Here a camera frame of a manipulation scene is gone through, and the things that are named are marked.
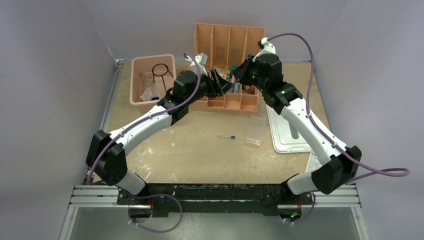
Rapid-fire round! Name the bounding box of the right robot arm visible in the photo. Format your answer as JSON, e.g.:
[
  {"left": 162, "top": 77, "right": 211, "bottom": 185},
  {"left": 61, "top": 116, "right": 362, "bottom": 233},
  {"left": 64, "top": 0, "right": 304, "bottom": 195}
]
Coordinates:
[{"left": 232, "top": 53, "right": 362, "bottom": 204}]

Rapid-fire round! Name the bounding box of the marker pen pack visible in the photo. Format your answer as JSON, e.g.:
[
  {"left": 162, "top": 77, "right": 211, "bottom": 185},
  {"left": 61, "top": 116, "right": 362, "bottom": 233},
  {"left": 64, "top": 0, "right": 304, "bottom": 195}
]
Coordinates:
[{"left": 242, "top": 85, "right": 256, "bottom": 95}]

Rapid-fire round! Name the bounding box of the white plastic lid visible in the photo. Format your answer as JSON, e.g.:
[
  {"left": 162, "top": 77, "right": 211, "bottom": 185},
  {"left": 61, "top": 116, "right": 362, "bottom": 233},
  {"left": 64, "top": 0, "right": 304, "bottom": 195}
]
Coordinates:
[{"left": 266, "top": 105, "right": 313, "bottom": 154}]

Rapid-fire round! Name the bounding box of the blue-capped test tube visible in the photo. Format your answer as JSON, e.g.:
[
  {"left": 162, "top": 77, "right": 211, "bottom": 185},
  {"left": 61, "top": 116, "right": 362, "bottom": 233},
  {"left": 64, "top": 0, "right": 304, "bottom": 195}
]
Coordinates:
[
  {"left": 217, "top": 135, "right": 236, "bottom": 139},
  {"left": 230, "top": 67, "right": 238, "bottom": 86}
]

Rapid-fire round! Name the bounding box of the black tripod ring stand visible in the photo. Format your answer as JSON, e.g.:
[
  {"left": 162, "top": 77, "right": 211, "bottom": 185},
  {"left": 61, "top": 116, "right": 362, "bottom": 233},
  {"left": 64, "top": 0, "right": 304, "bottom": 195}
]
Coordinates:
[{"left": 151, "top": 63, "right": 175, "bottom": 94}]

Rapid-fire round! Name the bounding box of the blue eraser block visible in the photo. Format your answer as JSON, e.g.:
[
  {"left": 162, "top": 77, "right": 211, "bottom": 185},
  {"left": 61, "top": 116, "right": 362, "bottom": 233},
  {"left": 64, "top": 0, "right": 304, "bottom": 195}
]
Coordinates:
[{"left": 233, "top": 83, "right": 240, "bottom": 94}]

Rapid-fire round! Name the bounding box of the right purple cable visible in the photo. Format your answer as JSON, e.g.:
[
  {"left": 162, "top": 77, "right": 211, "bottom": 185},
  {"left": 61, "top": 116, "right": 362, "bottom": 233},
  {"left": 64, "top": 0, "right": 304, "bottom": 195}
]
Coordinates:
[{"left": 264, "top": 33, "right": 411, "bottom": 226}]

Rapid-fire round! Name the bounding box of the pink plastic bin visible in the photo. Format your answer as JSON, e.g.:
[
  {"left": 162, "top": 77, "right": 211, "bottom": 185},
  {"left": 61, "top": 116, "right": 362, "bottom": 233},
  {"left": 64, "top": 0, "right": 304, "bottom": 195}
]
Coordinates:
[{"left": 129, "top": 54, "right": 176, "bottom": 107}]

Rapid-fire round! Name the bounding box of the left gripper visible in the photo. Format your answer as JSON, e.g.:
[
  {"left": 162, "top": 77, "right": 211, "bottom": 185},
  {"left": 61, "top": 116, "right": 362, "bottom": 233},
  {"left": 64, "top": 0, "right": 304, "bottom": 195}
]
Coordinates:
[{"left": 185, "top": 69, "right": 233, "bottom": 106}]

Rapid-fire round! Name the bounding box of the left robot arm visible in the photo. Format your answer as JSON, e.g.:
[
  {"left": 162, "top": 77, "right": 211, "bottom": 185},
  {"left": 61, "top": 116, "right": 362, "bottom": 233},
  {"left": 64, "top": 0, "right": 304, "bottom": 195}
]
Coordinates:
[{"left": 85, "top": 69, "right": 234, "bottom": 205}]

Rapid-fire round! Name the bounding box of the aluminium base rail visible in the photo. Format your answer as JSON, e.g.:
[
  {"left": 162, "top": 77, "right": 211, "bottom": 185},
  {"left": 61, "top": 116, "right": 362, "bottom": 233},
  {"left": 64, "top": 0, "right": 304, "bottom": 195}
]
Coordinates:
[{"left": 60, "top": 183, "right": 369, "bottom": 240}]

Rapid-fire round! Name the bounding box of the white plastic packet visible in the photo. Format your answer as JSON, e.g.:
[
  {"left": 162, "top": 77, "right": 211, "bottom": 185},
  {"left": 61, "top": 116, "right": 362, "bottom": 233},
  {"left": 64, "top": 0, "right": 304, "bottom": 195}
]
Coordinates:
[{"left": 140, "top": 87, "right": 159, "bottom": 102}]

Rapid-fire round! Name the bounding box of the pink file organizer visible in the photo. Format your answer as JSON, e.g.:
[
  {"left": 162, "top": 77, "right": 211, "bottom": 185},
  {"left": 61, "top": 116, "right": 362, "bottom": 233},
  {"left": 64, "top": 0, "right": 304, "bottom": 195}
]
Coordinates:
[{"left": 190, "top": 23, "right": 265, "bottom": 115}]

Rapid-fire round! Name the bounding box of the clear test tube rack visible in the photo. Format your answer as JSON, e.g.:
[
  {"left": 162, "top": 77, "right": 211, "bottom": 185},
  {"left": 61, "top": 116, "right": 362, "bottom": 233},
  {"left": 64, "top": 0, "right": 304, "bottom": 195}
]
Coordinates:
[{"left": 244, "top": 115, "right": 267, "bottom": 147}]

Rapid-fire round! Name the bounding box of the small glass beaker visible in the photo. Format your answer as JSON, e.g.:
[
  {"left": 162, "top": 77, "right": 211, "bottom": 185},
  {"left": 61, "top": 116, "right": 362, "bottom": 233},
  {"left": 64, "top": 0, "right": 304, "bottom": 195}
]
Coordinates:
[{"left": 139, "top": 73, "right": 155, "bottom": 89}]

